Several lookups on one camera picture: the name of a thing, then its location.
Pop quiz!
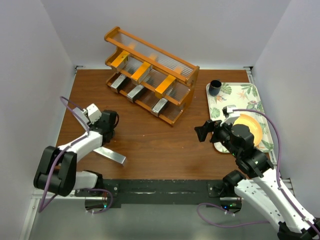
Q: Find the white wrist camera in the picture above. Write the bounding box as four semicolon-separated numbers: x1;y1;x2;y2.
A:
81;103;102;125
220;105;241;126

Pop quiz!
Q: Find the orange toothpaste box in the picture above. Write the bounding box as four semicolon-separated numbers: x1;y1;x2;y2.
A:
154;75;177;99
110;50;130;73
131;62;153;85

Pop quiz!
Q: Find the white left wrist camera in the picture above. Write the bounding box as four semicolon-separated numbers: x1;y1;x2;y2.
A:
81;103;102;125

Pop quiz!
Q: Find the aluminium frame rail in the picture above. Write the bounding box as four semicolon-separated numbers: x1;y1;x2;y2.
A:
19;189;80;240

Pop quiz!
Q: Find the dark blue cup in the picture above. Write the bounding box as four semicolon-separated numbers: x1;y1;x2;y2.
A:
208;79;222;96

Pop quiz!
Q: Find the grey toothpaste box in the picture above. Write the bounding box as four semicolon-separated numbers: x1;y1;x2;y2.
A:
73;107;89;128

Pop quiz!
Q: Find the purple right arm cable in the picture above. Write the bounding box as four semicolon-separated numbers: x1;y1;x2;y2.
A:
196;108;320;237

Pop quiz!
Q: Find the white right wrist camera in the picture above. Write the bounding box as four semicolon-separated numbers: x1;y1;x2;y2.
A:
220;105;241;126

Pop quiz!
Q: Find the floral patterned serving tray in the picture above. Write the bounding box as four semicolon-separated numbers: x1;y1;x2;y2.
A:
206;82;274;153

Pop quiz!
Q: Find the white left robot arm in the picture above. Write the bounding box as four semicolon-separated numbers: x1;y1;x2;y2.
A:
33;110;119;197

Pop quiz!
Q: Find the chrome silver toothpaste box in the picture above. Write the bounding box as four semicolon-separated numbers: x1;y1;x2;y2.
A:
150;98;168;117

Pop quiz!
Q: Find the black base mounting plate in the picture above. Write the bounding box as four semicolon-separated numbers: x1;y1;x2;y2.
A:
74;179;243;212

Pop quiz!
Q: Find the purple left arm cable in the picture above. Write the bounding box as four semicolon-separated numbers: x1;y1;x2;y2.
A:
37;96;114;215

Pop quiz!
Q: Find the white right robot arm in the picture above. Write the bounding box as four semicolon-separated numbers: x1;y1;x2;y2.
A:
194;120;320;240

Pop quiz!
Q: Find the orange wooden three-tier shelf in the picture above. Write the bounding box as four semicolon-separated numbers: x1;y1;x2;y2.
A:
104;26;200;126

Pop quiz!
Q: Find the black toothpaste box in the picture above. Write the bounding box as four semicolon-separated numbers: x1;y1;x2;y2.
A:
126;84;147;103

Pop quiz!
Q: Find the yellow round plate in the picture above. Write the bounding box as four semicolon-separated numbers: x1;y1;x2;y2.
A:
234;114;263;147

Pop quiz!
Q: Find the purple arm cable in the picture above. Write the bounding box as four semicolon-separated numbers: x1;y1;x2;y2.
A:
196;108;320;237
37;96;114;215

